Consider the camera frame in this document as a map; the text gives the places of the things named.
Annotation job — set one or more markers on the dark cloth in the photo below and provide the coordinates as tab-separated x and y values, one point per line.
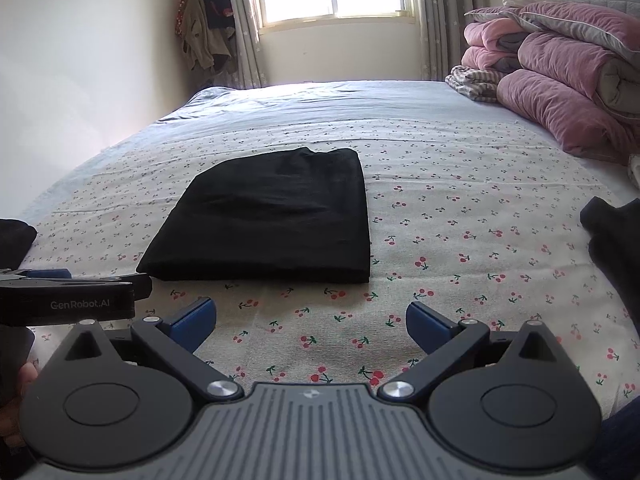
15	242
615	240

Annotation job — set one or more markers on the grey patterned curtain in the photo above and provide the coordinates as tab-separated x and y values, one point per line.
445	15
245	25

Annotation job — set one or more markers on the person's left hand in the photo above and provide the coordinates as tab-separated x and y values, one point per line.
29	380

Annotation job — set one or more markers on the white cloth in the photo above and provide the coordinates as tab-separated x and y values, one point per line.
522	0

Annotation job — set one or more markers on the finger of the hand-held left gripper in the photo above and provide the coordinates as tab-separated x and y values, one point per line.
50	274
140	287

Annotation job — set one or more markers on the pink and grey folded quilt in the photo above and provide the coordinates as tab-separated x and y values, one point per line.
565	85

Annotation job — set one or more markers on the grey quilted headboard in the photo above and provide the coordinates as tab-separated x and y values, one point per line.
600	0

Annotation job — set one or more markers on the light pink folded blanket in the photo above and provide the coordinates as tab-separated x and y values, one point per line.
487	42

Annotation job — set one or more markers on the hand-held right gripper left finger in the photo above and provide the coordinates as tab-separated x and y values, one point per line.
192	322

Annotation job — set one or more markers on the bed with cherry print sheet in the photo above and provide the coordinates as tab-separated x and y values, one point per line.
450	185

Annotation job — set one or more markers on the red patterned hanging garment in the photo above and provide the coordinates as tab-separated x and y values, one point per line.
184	5

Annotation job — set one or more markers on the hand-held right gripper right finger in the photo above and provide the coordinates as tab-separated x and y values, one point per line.
427	325

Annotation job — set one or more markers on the beige hanging jacket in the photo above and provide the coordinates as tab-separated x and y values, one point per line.
202	40

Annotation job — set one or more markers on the black pants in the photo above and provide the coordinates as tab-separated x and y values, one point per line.
265	215

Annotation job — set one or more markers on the crumpled floral cloth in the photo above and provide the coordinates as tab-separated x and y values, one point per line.
635	167

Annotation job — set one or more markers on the striped folded cloth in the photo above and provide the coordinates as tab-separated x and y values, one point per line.
475	82

